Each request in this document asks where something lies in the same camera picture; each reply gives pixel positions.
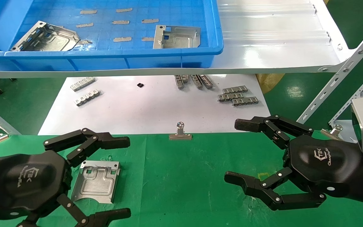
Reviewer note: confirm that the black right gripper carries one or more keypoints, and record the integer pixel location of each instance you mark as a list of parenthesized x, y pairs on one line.
[(326, 167)]

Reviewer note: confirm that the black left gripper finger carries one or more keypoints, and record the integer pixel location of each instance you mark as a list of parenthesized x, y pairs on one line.
[(112, 142)]

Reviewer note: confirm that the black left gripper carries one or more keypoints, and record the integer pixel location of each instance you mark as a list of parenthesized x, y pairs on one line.
[(24, 186)]

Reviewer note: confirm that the stamped sheet metal bracket plate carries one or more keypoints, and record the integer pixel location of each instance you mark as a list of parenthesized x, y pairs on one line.
[(49, 39), (96, 183), (178, 37)]

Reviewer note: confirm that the small black plastic piece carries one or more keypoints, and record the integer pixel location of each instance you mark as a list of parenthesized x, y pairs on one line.
[(140, 85)]

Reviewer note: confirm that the green cloth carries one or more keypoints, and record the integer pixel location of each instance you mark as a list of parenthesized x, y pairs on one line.
[(175, 176)]

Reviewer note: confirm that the tan bag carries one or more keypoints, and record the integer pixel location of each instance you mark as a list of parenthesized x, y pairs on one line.
[(268, 82)]

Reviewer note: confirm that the blue plastic bin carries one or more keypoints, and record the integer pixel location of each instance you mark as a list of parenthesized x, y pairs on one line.
[(106, 61)]

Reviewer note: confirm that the grey tape patch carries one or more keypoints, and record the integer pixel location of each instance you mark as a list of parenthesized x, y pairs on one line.
[(147, 39), (87, 41)]

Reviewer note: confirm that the white metal shelf rack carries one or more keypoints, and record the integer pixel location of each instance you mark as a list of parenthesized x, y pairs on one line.
[(263, 47)]

